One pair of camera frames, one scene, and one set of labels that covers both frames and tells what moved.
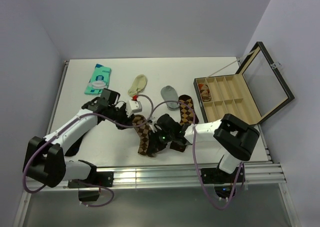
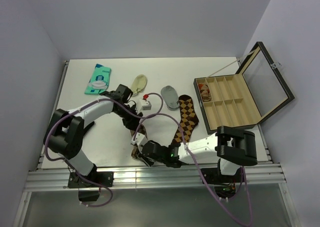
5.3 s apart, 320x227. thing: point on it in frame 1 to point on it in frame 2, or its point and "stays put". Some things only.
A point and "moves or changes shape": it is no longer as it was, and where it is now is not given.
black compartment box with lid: x=255 y=95 stays put
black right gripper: x=154 y=145 to x=143 y=157
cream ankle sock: x=138 y=85 stays put
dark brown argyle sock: x=186 y=112 stays put
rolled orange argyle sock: x=205 y=91 stays put
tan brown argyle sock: x=143 y=131 moves or changes shape
